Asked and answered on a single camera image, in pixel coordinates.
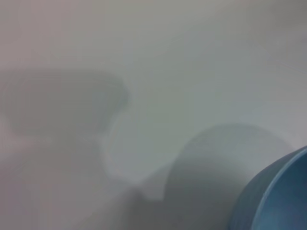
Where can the blue bowl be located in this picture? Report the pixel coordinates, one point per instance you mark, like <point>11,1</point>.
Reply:
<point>285,191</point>

